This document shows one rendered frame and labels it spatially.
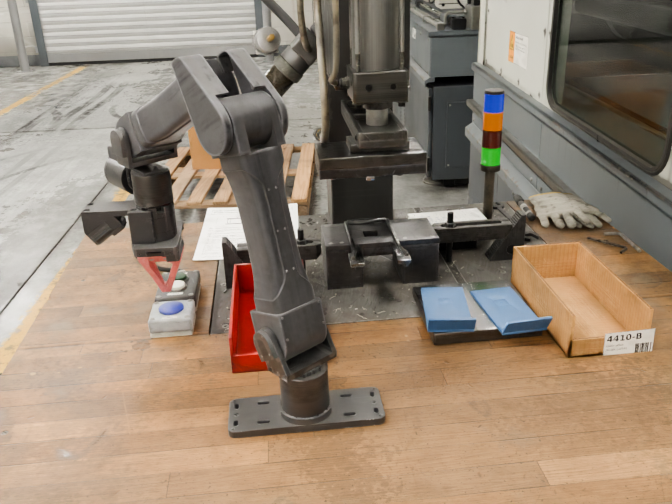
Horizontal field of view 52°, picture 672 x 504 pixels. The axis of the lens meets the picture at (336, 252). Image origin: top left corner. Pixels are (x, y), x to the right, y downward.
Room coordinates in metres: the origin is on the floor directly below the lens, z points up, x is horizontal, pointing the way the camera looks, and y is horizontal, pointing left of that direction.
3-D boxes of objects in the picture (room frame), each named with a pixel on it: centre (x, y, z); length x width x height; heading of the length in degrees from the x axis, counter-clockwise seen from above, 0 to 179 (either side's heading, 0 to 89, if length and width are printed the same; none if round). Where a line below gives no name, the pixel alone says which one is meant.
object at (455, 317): (0.97, -0.17, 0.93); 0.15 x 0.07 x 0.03; 177
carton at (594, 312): (0.98, -0.38, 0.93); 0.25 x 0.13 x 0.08; 5
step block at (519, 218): (1.21, -0.32, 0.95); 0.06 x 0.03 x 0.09; 95
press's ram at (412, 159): (1.22, -0.06, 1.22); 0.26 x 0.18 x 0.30; 5
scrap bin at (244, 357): (0.97, 0.11, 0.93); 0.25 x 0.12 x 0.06; 5
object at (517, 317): (0.95, -0.27, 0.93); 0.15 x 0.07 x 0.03; 9
